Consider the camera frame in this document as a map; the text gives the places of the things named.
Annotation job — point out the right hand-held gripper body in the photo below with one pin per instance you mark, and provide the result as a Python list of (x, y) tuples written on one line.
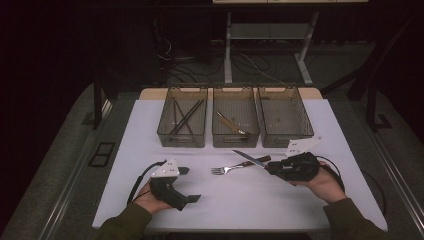
[(300, 166)]

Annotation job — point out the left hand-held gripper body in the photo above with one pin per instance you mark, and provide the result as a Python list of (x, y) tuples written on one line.
[(165, 191)]

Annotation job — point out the smoky translucent plastic bin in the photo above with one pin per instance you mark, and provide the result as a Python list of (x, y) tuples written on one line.
[(166, 135), (286, 116), (246, 106)]

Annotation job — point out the translucent orange plastic spoon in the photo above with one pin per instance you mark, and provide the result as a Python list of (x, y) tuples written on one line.
[(230, 124)]

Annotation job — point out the person's left hand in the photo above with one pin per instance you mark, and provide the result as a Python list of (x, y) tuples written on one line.
[(148, 203)]

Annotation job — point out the person's right hand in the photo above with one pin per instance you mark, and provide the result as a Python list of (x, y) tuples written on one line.
[(328, 188)]

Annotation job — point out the black metal stand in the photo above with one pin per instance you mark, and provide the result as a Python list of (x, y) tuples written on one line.
[(370, 106), (97, 106)]

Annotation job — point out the black diagonal strut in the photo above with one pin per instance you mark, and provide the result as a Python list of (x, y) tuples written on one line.
[(383, 56)]

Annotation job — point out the black rectangular floor frame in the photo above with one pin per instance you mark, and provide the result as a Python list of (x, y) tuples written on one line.
[(101, 154)]

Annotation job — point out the metal floor rail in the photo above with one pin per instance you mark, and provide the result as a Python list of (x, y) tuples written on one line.
[(80, 166), (400, 181)]

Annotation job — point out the white metal desk frame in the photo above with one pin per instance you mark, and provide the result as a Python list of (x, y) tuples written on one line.
[(228, 50)]

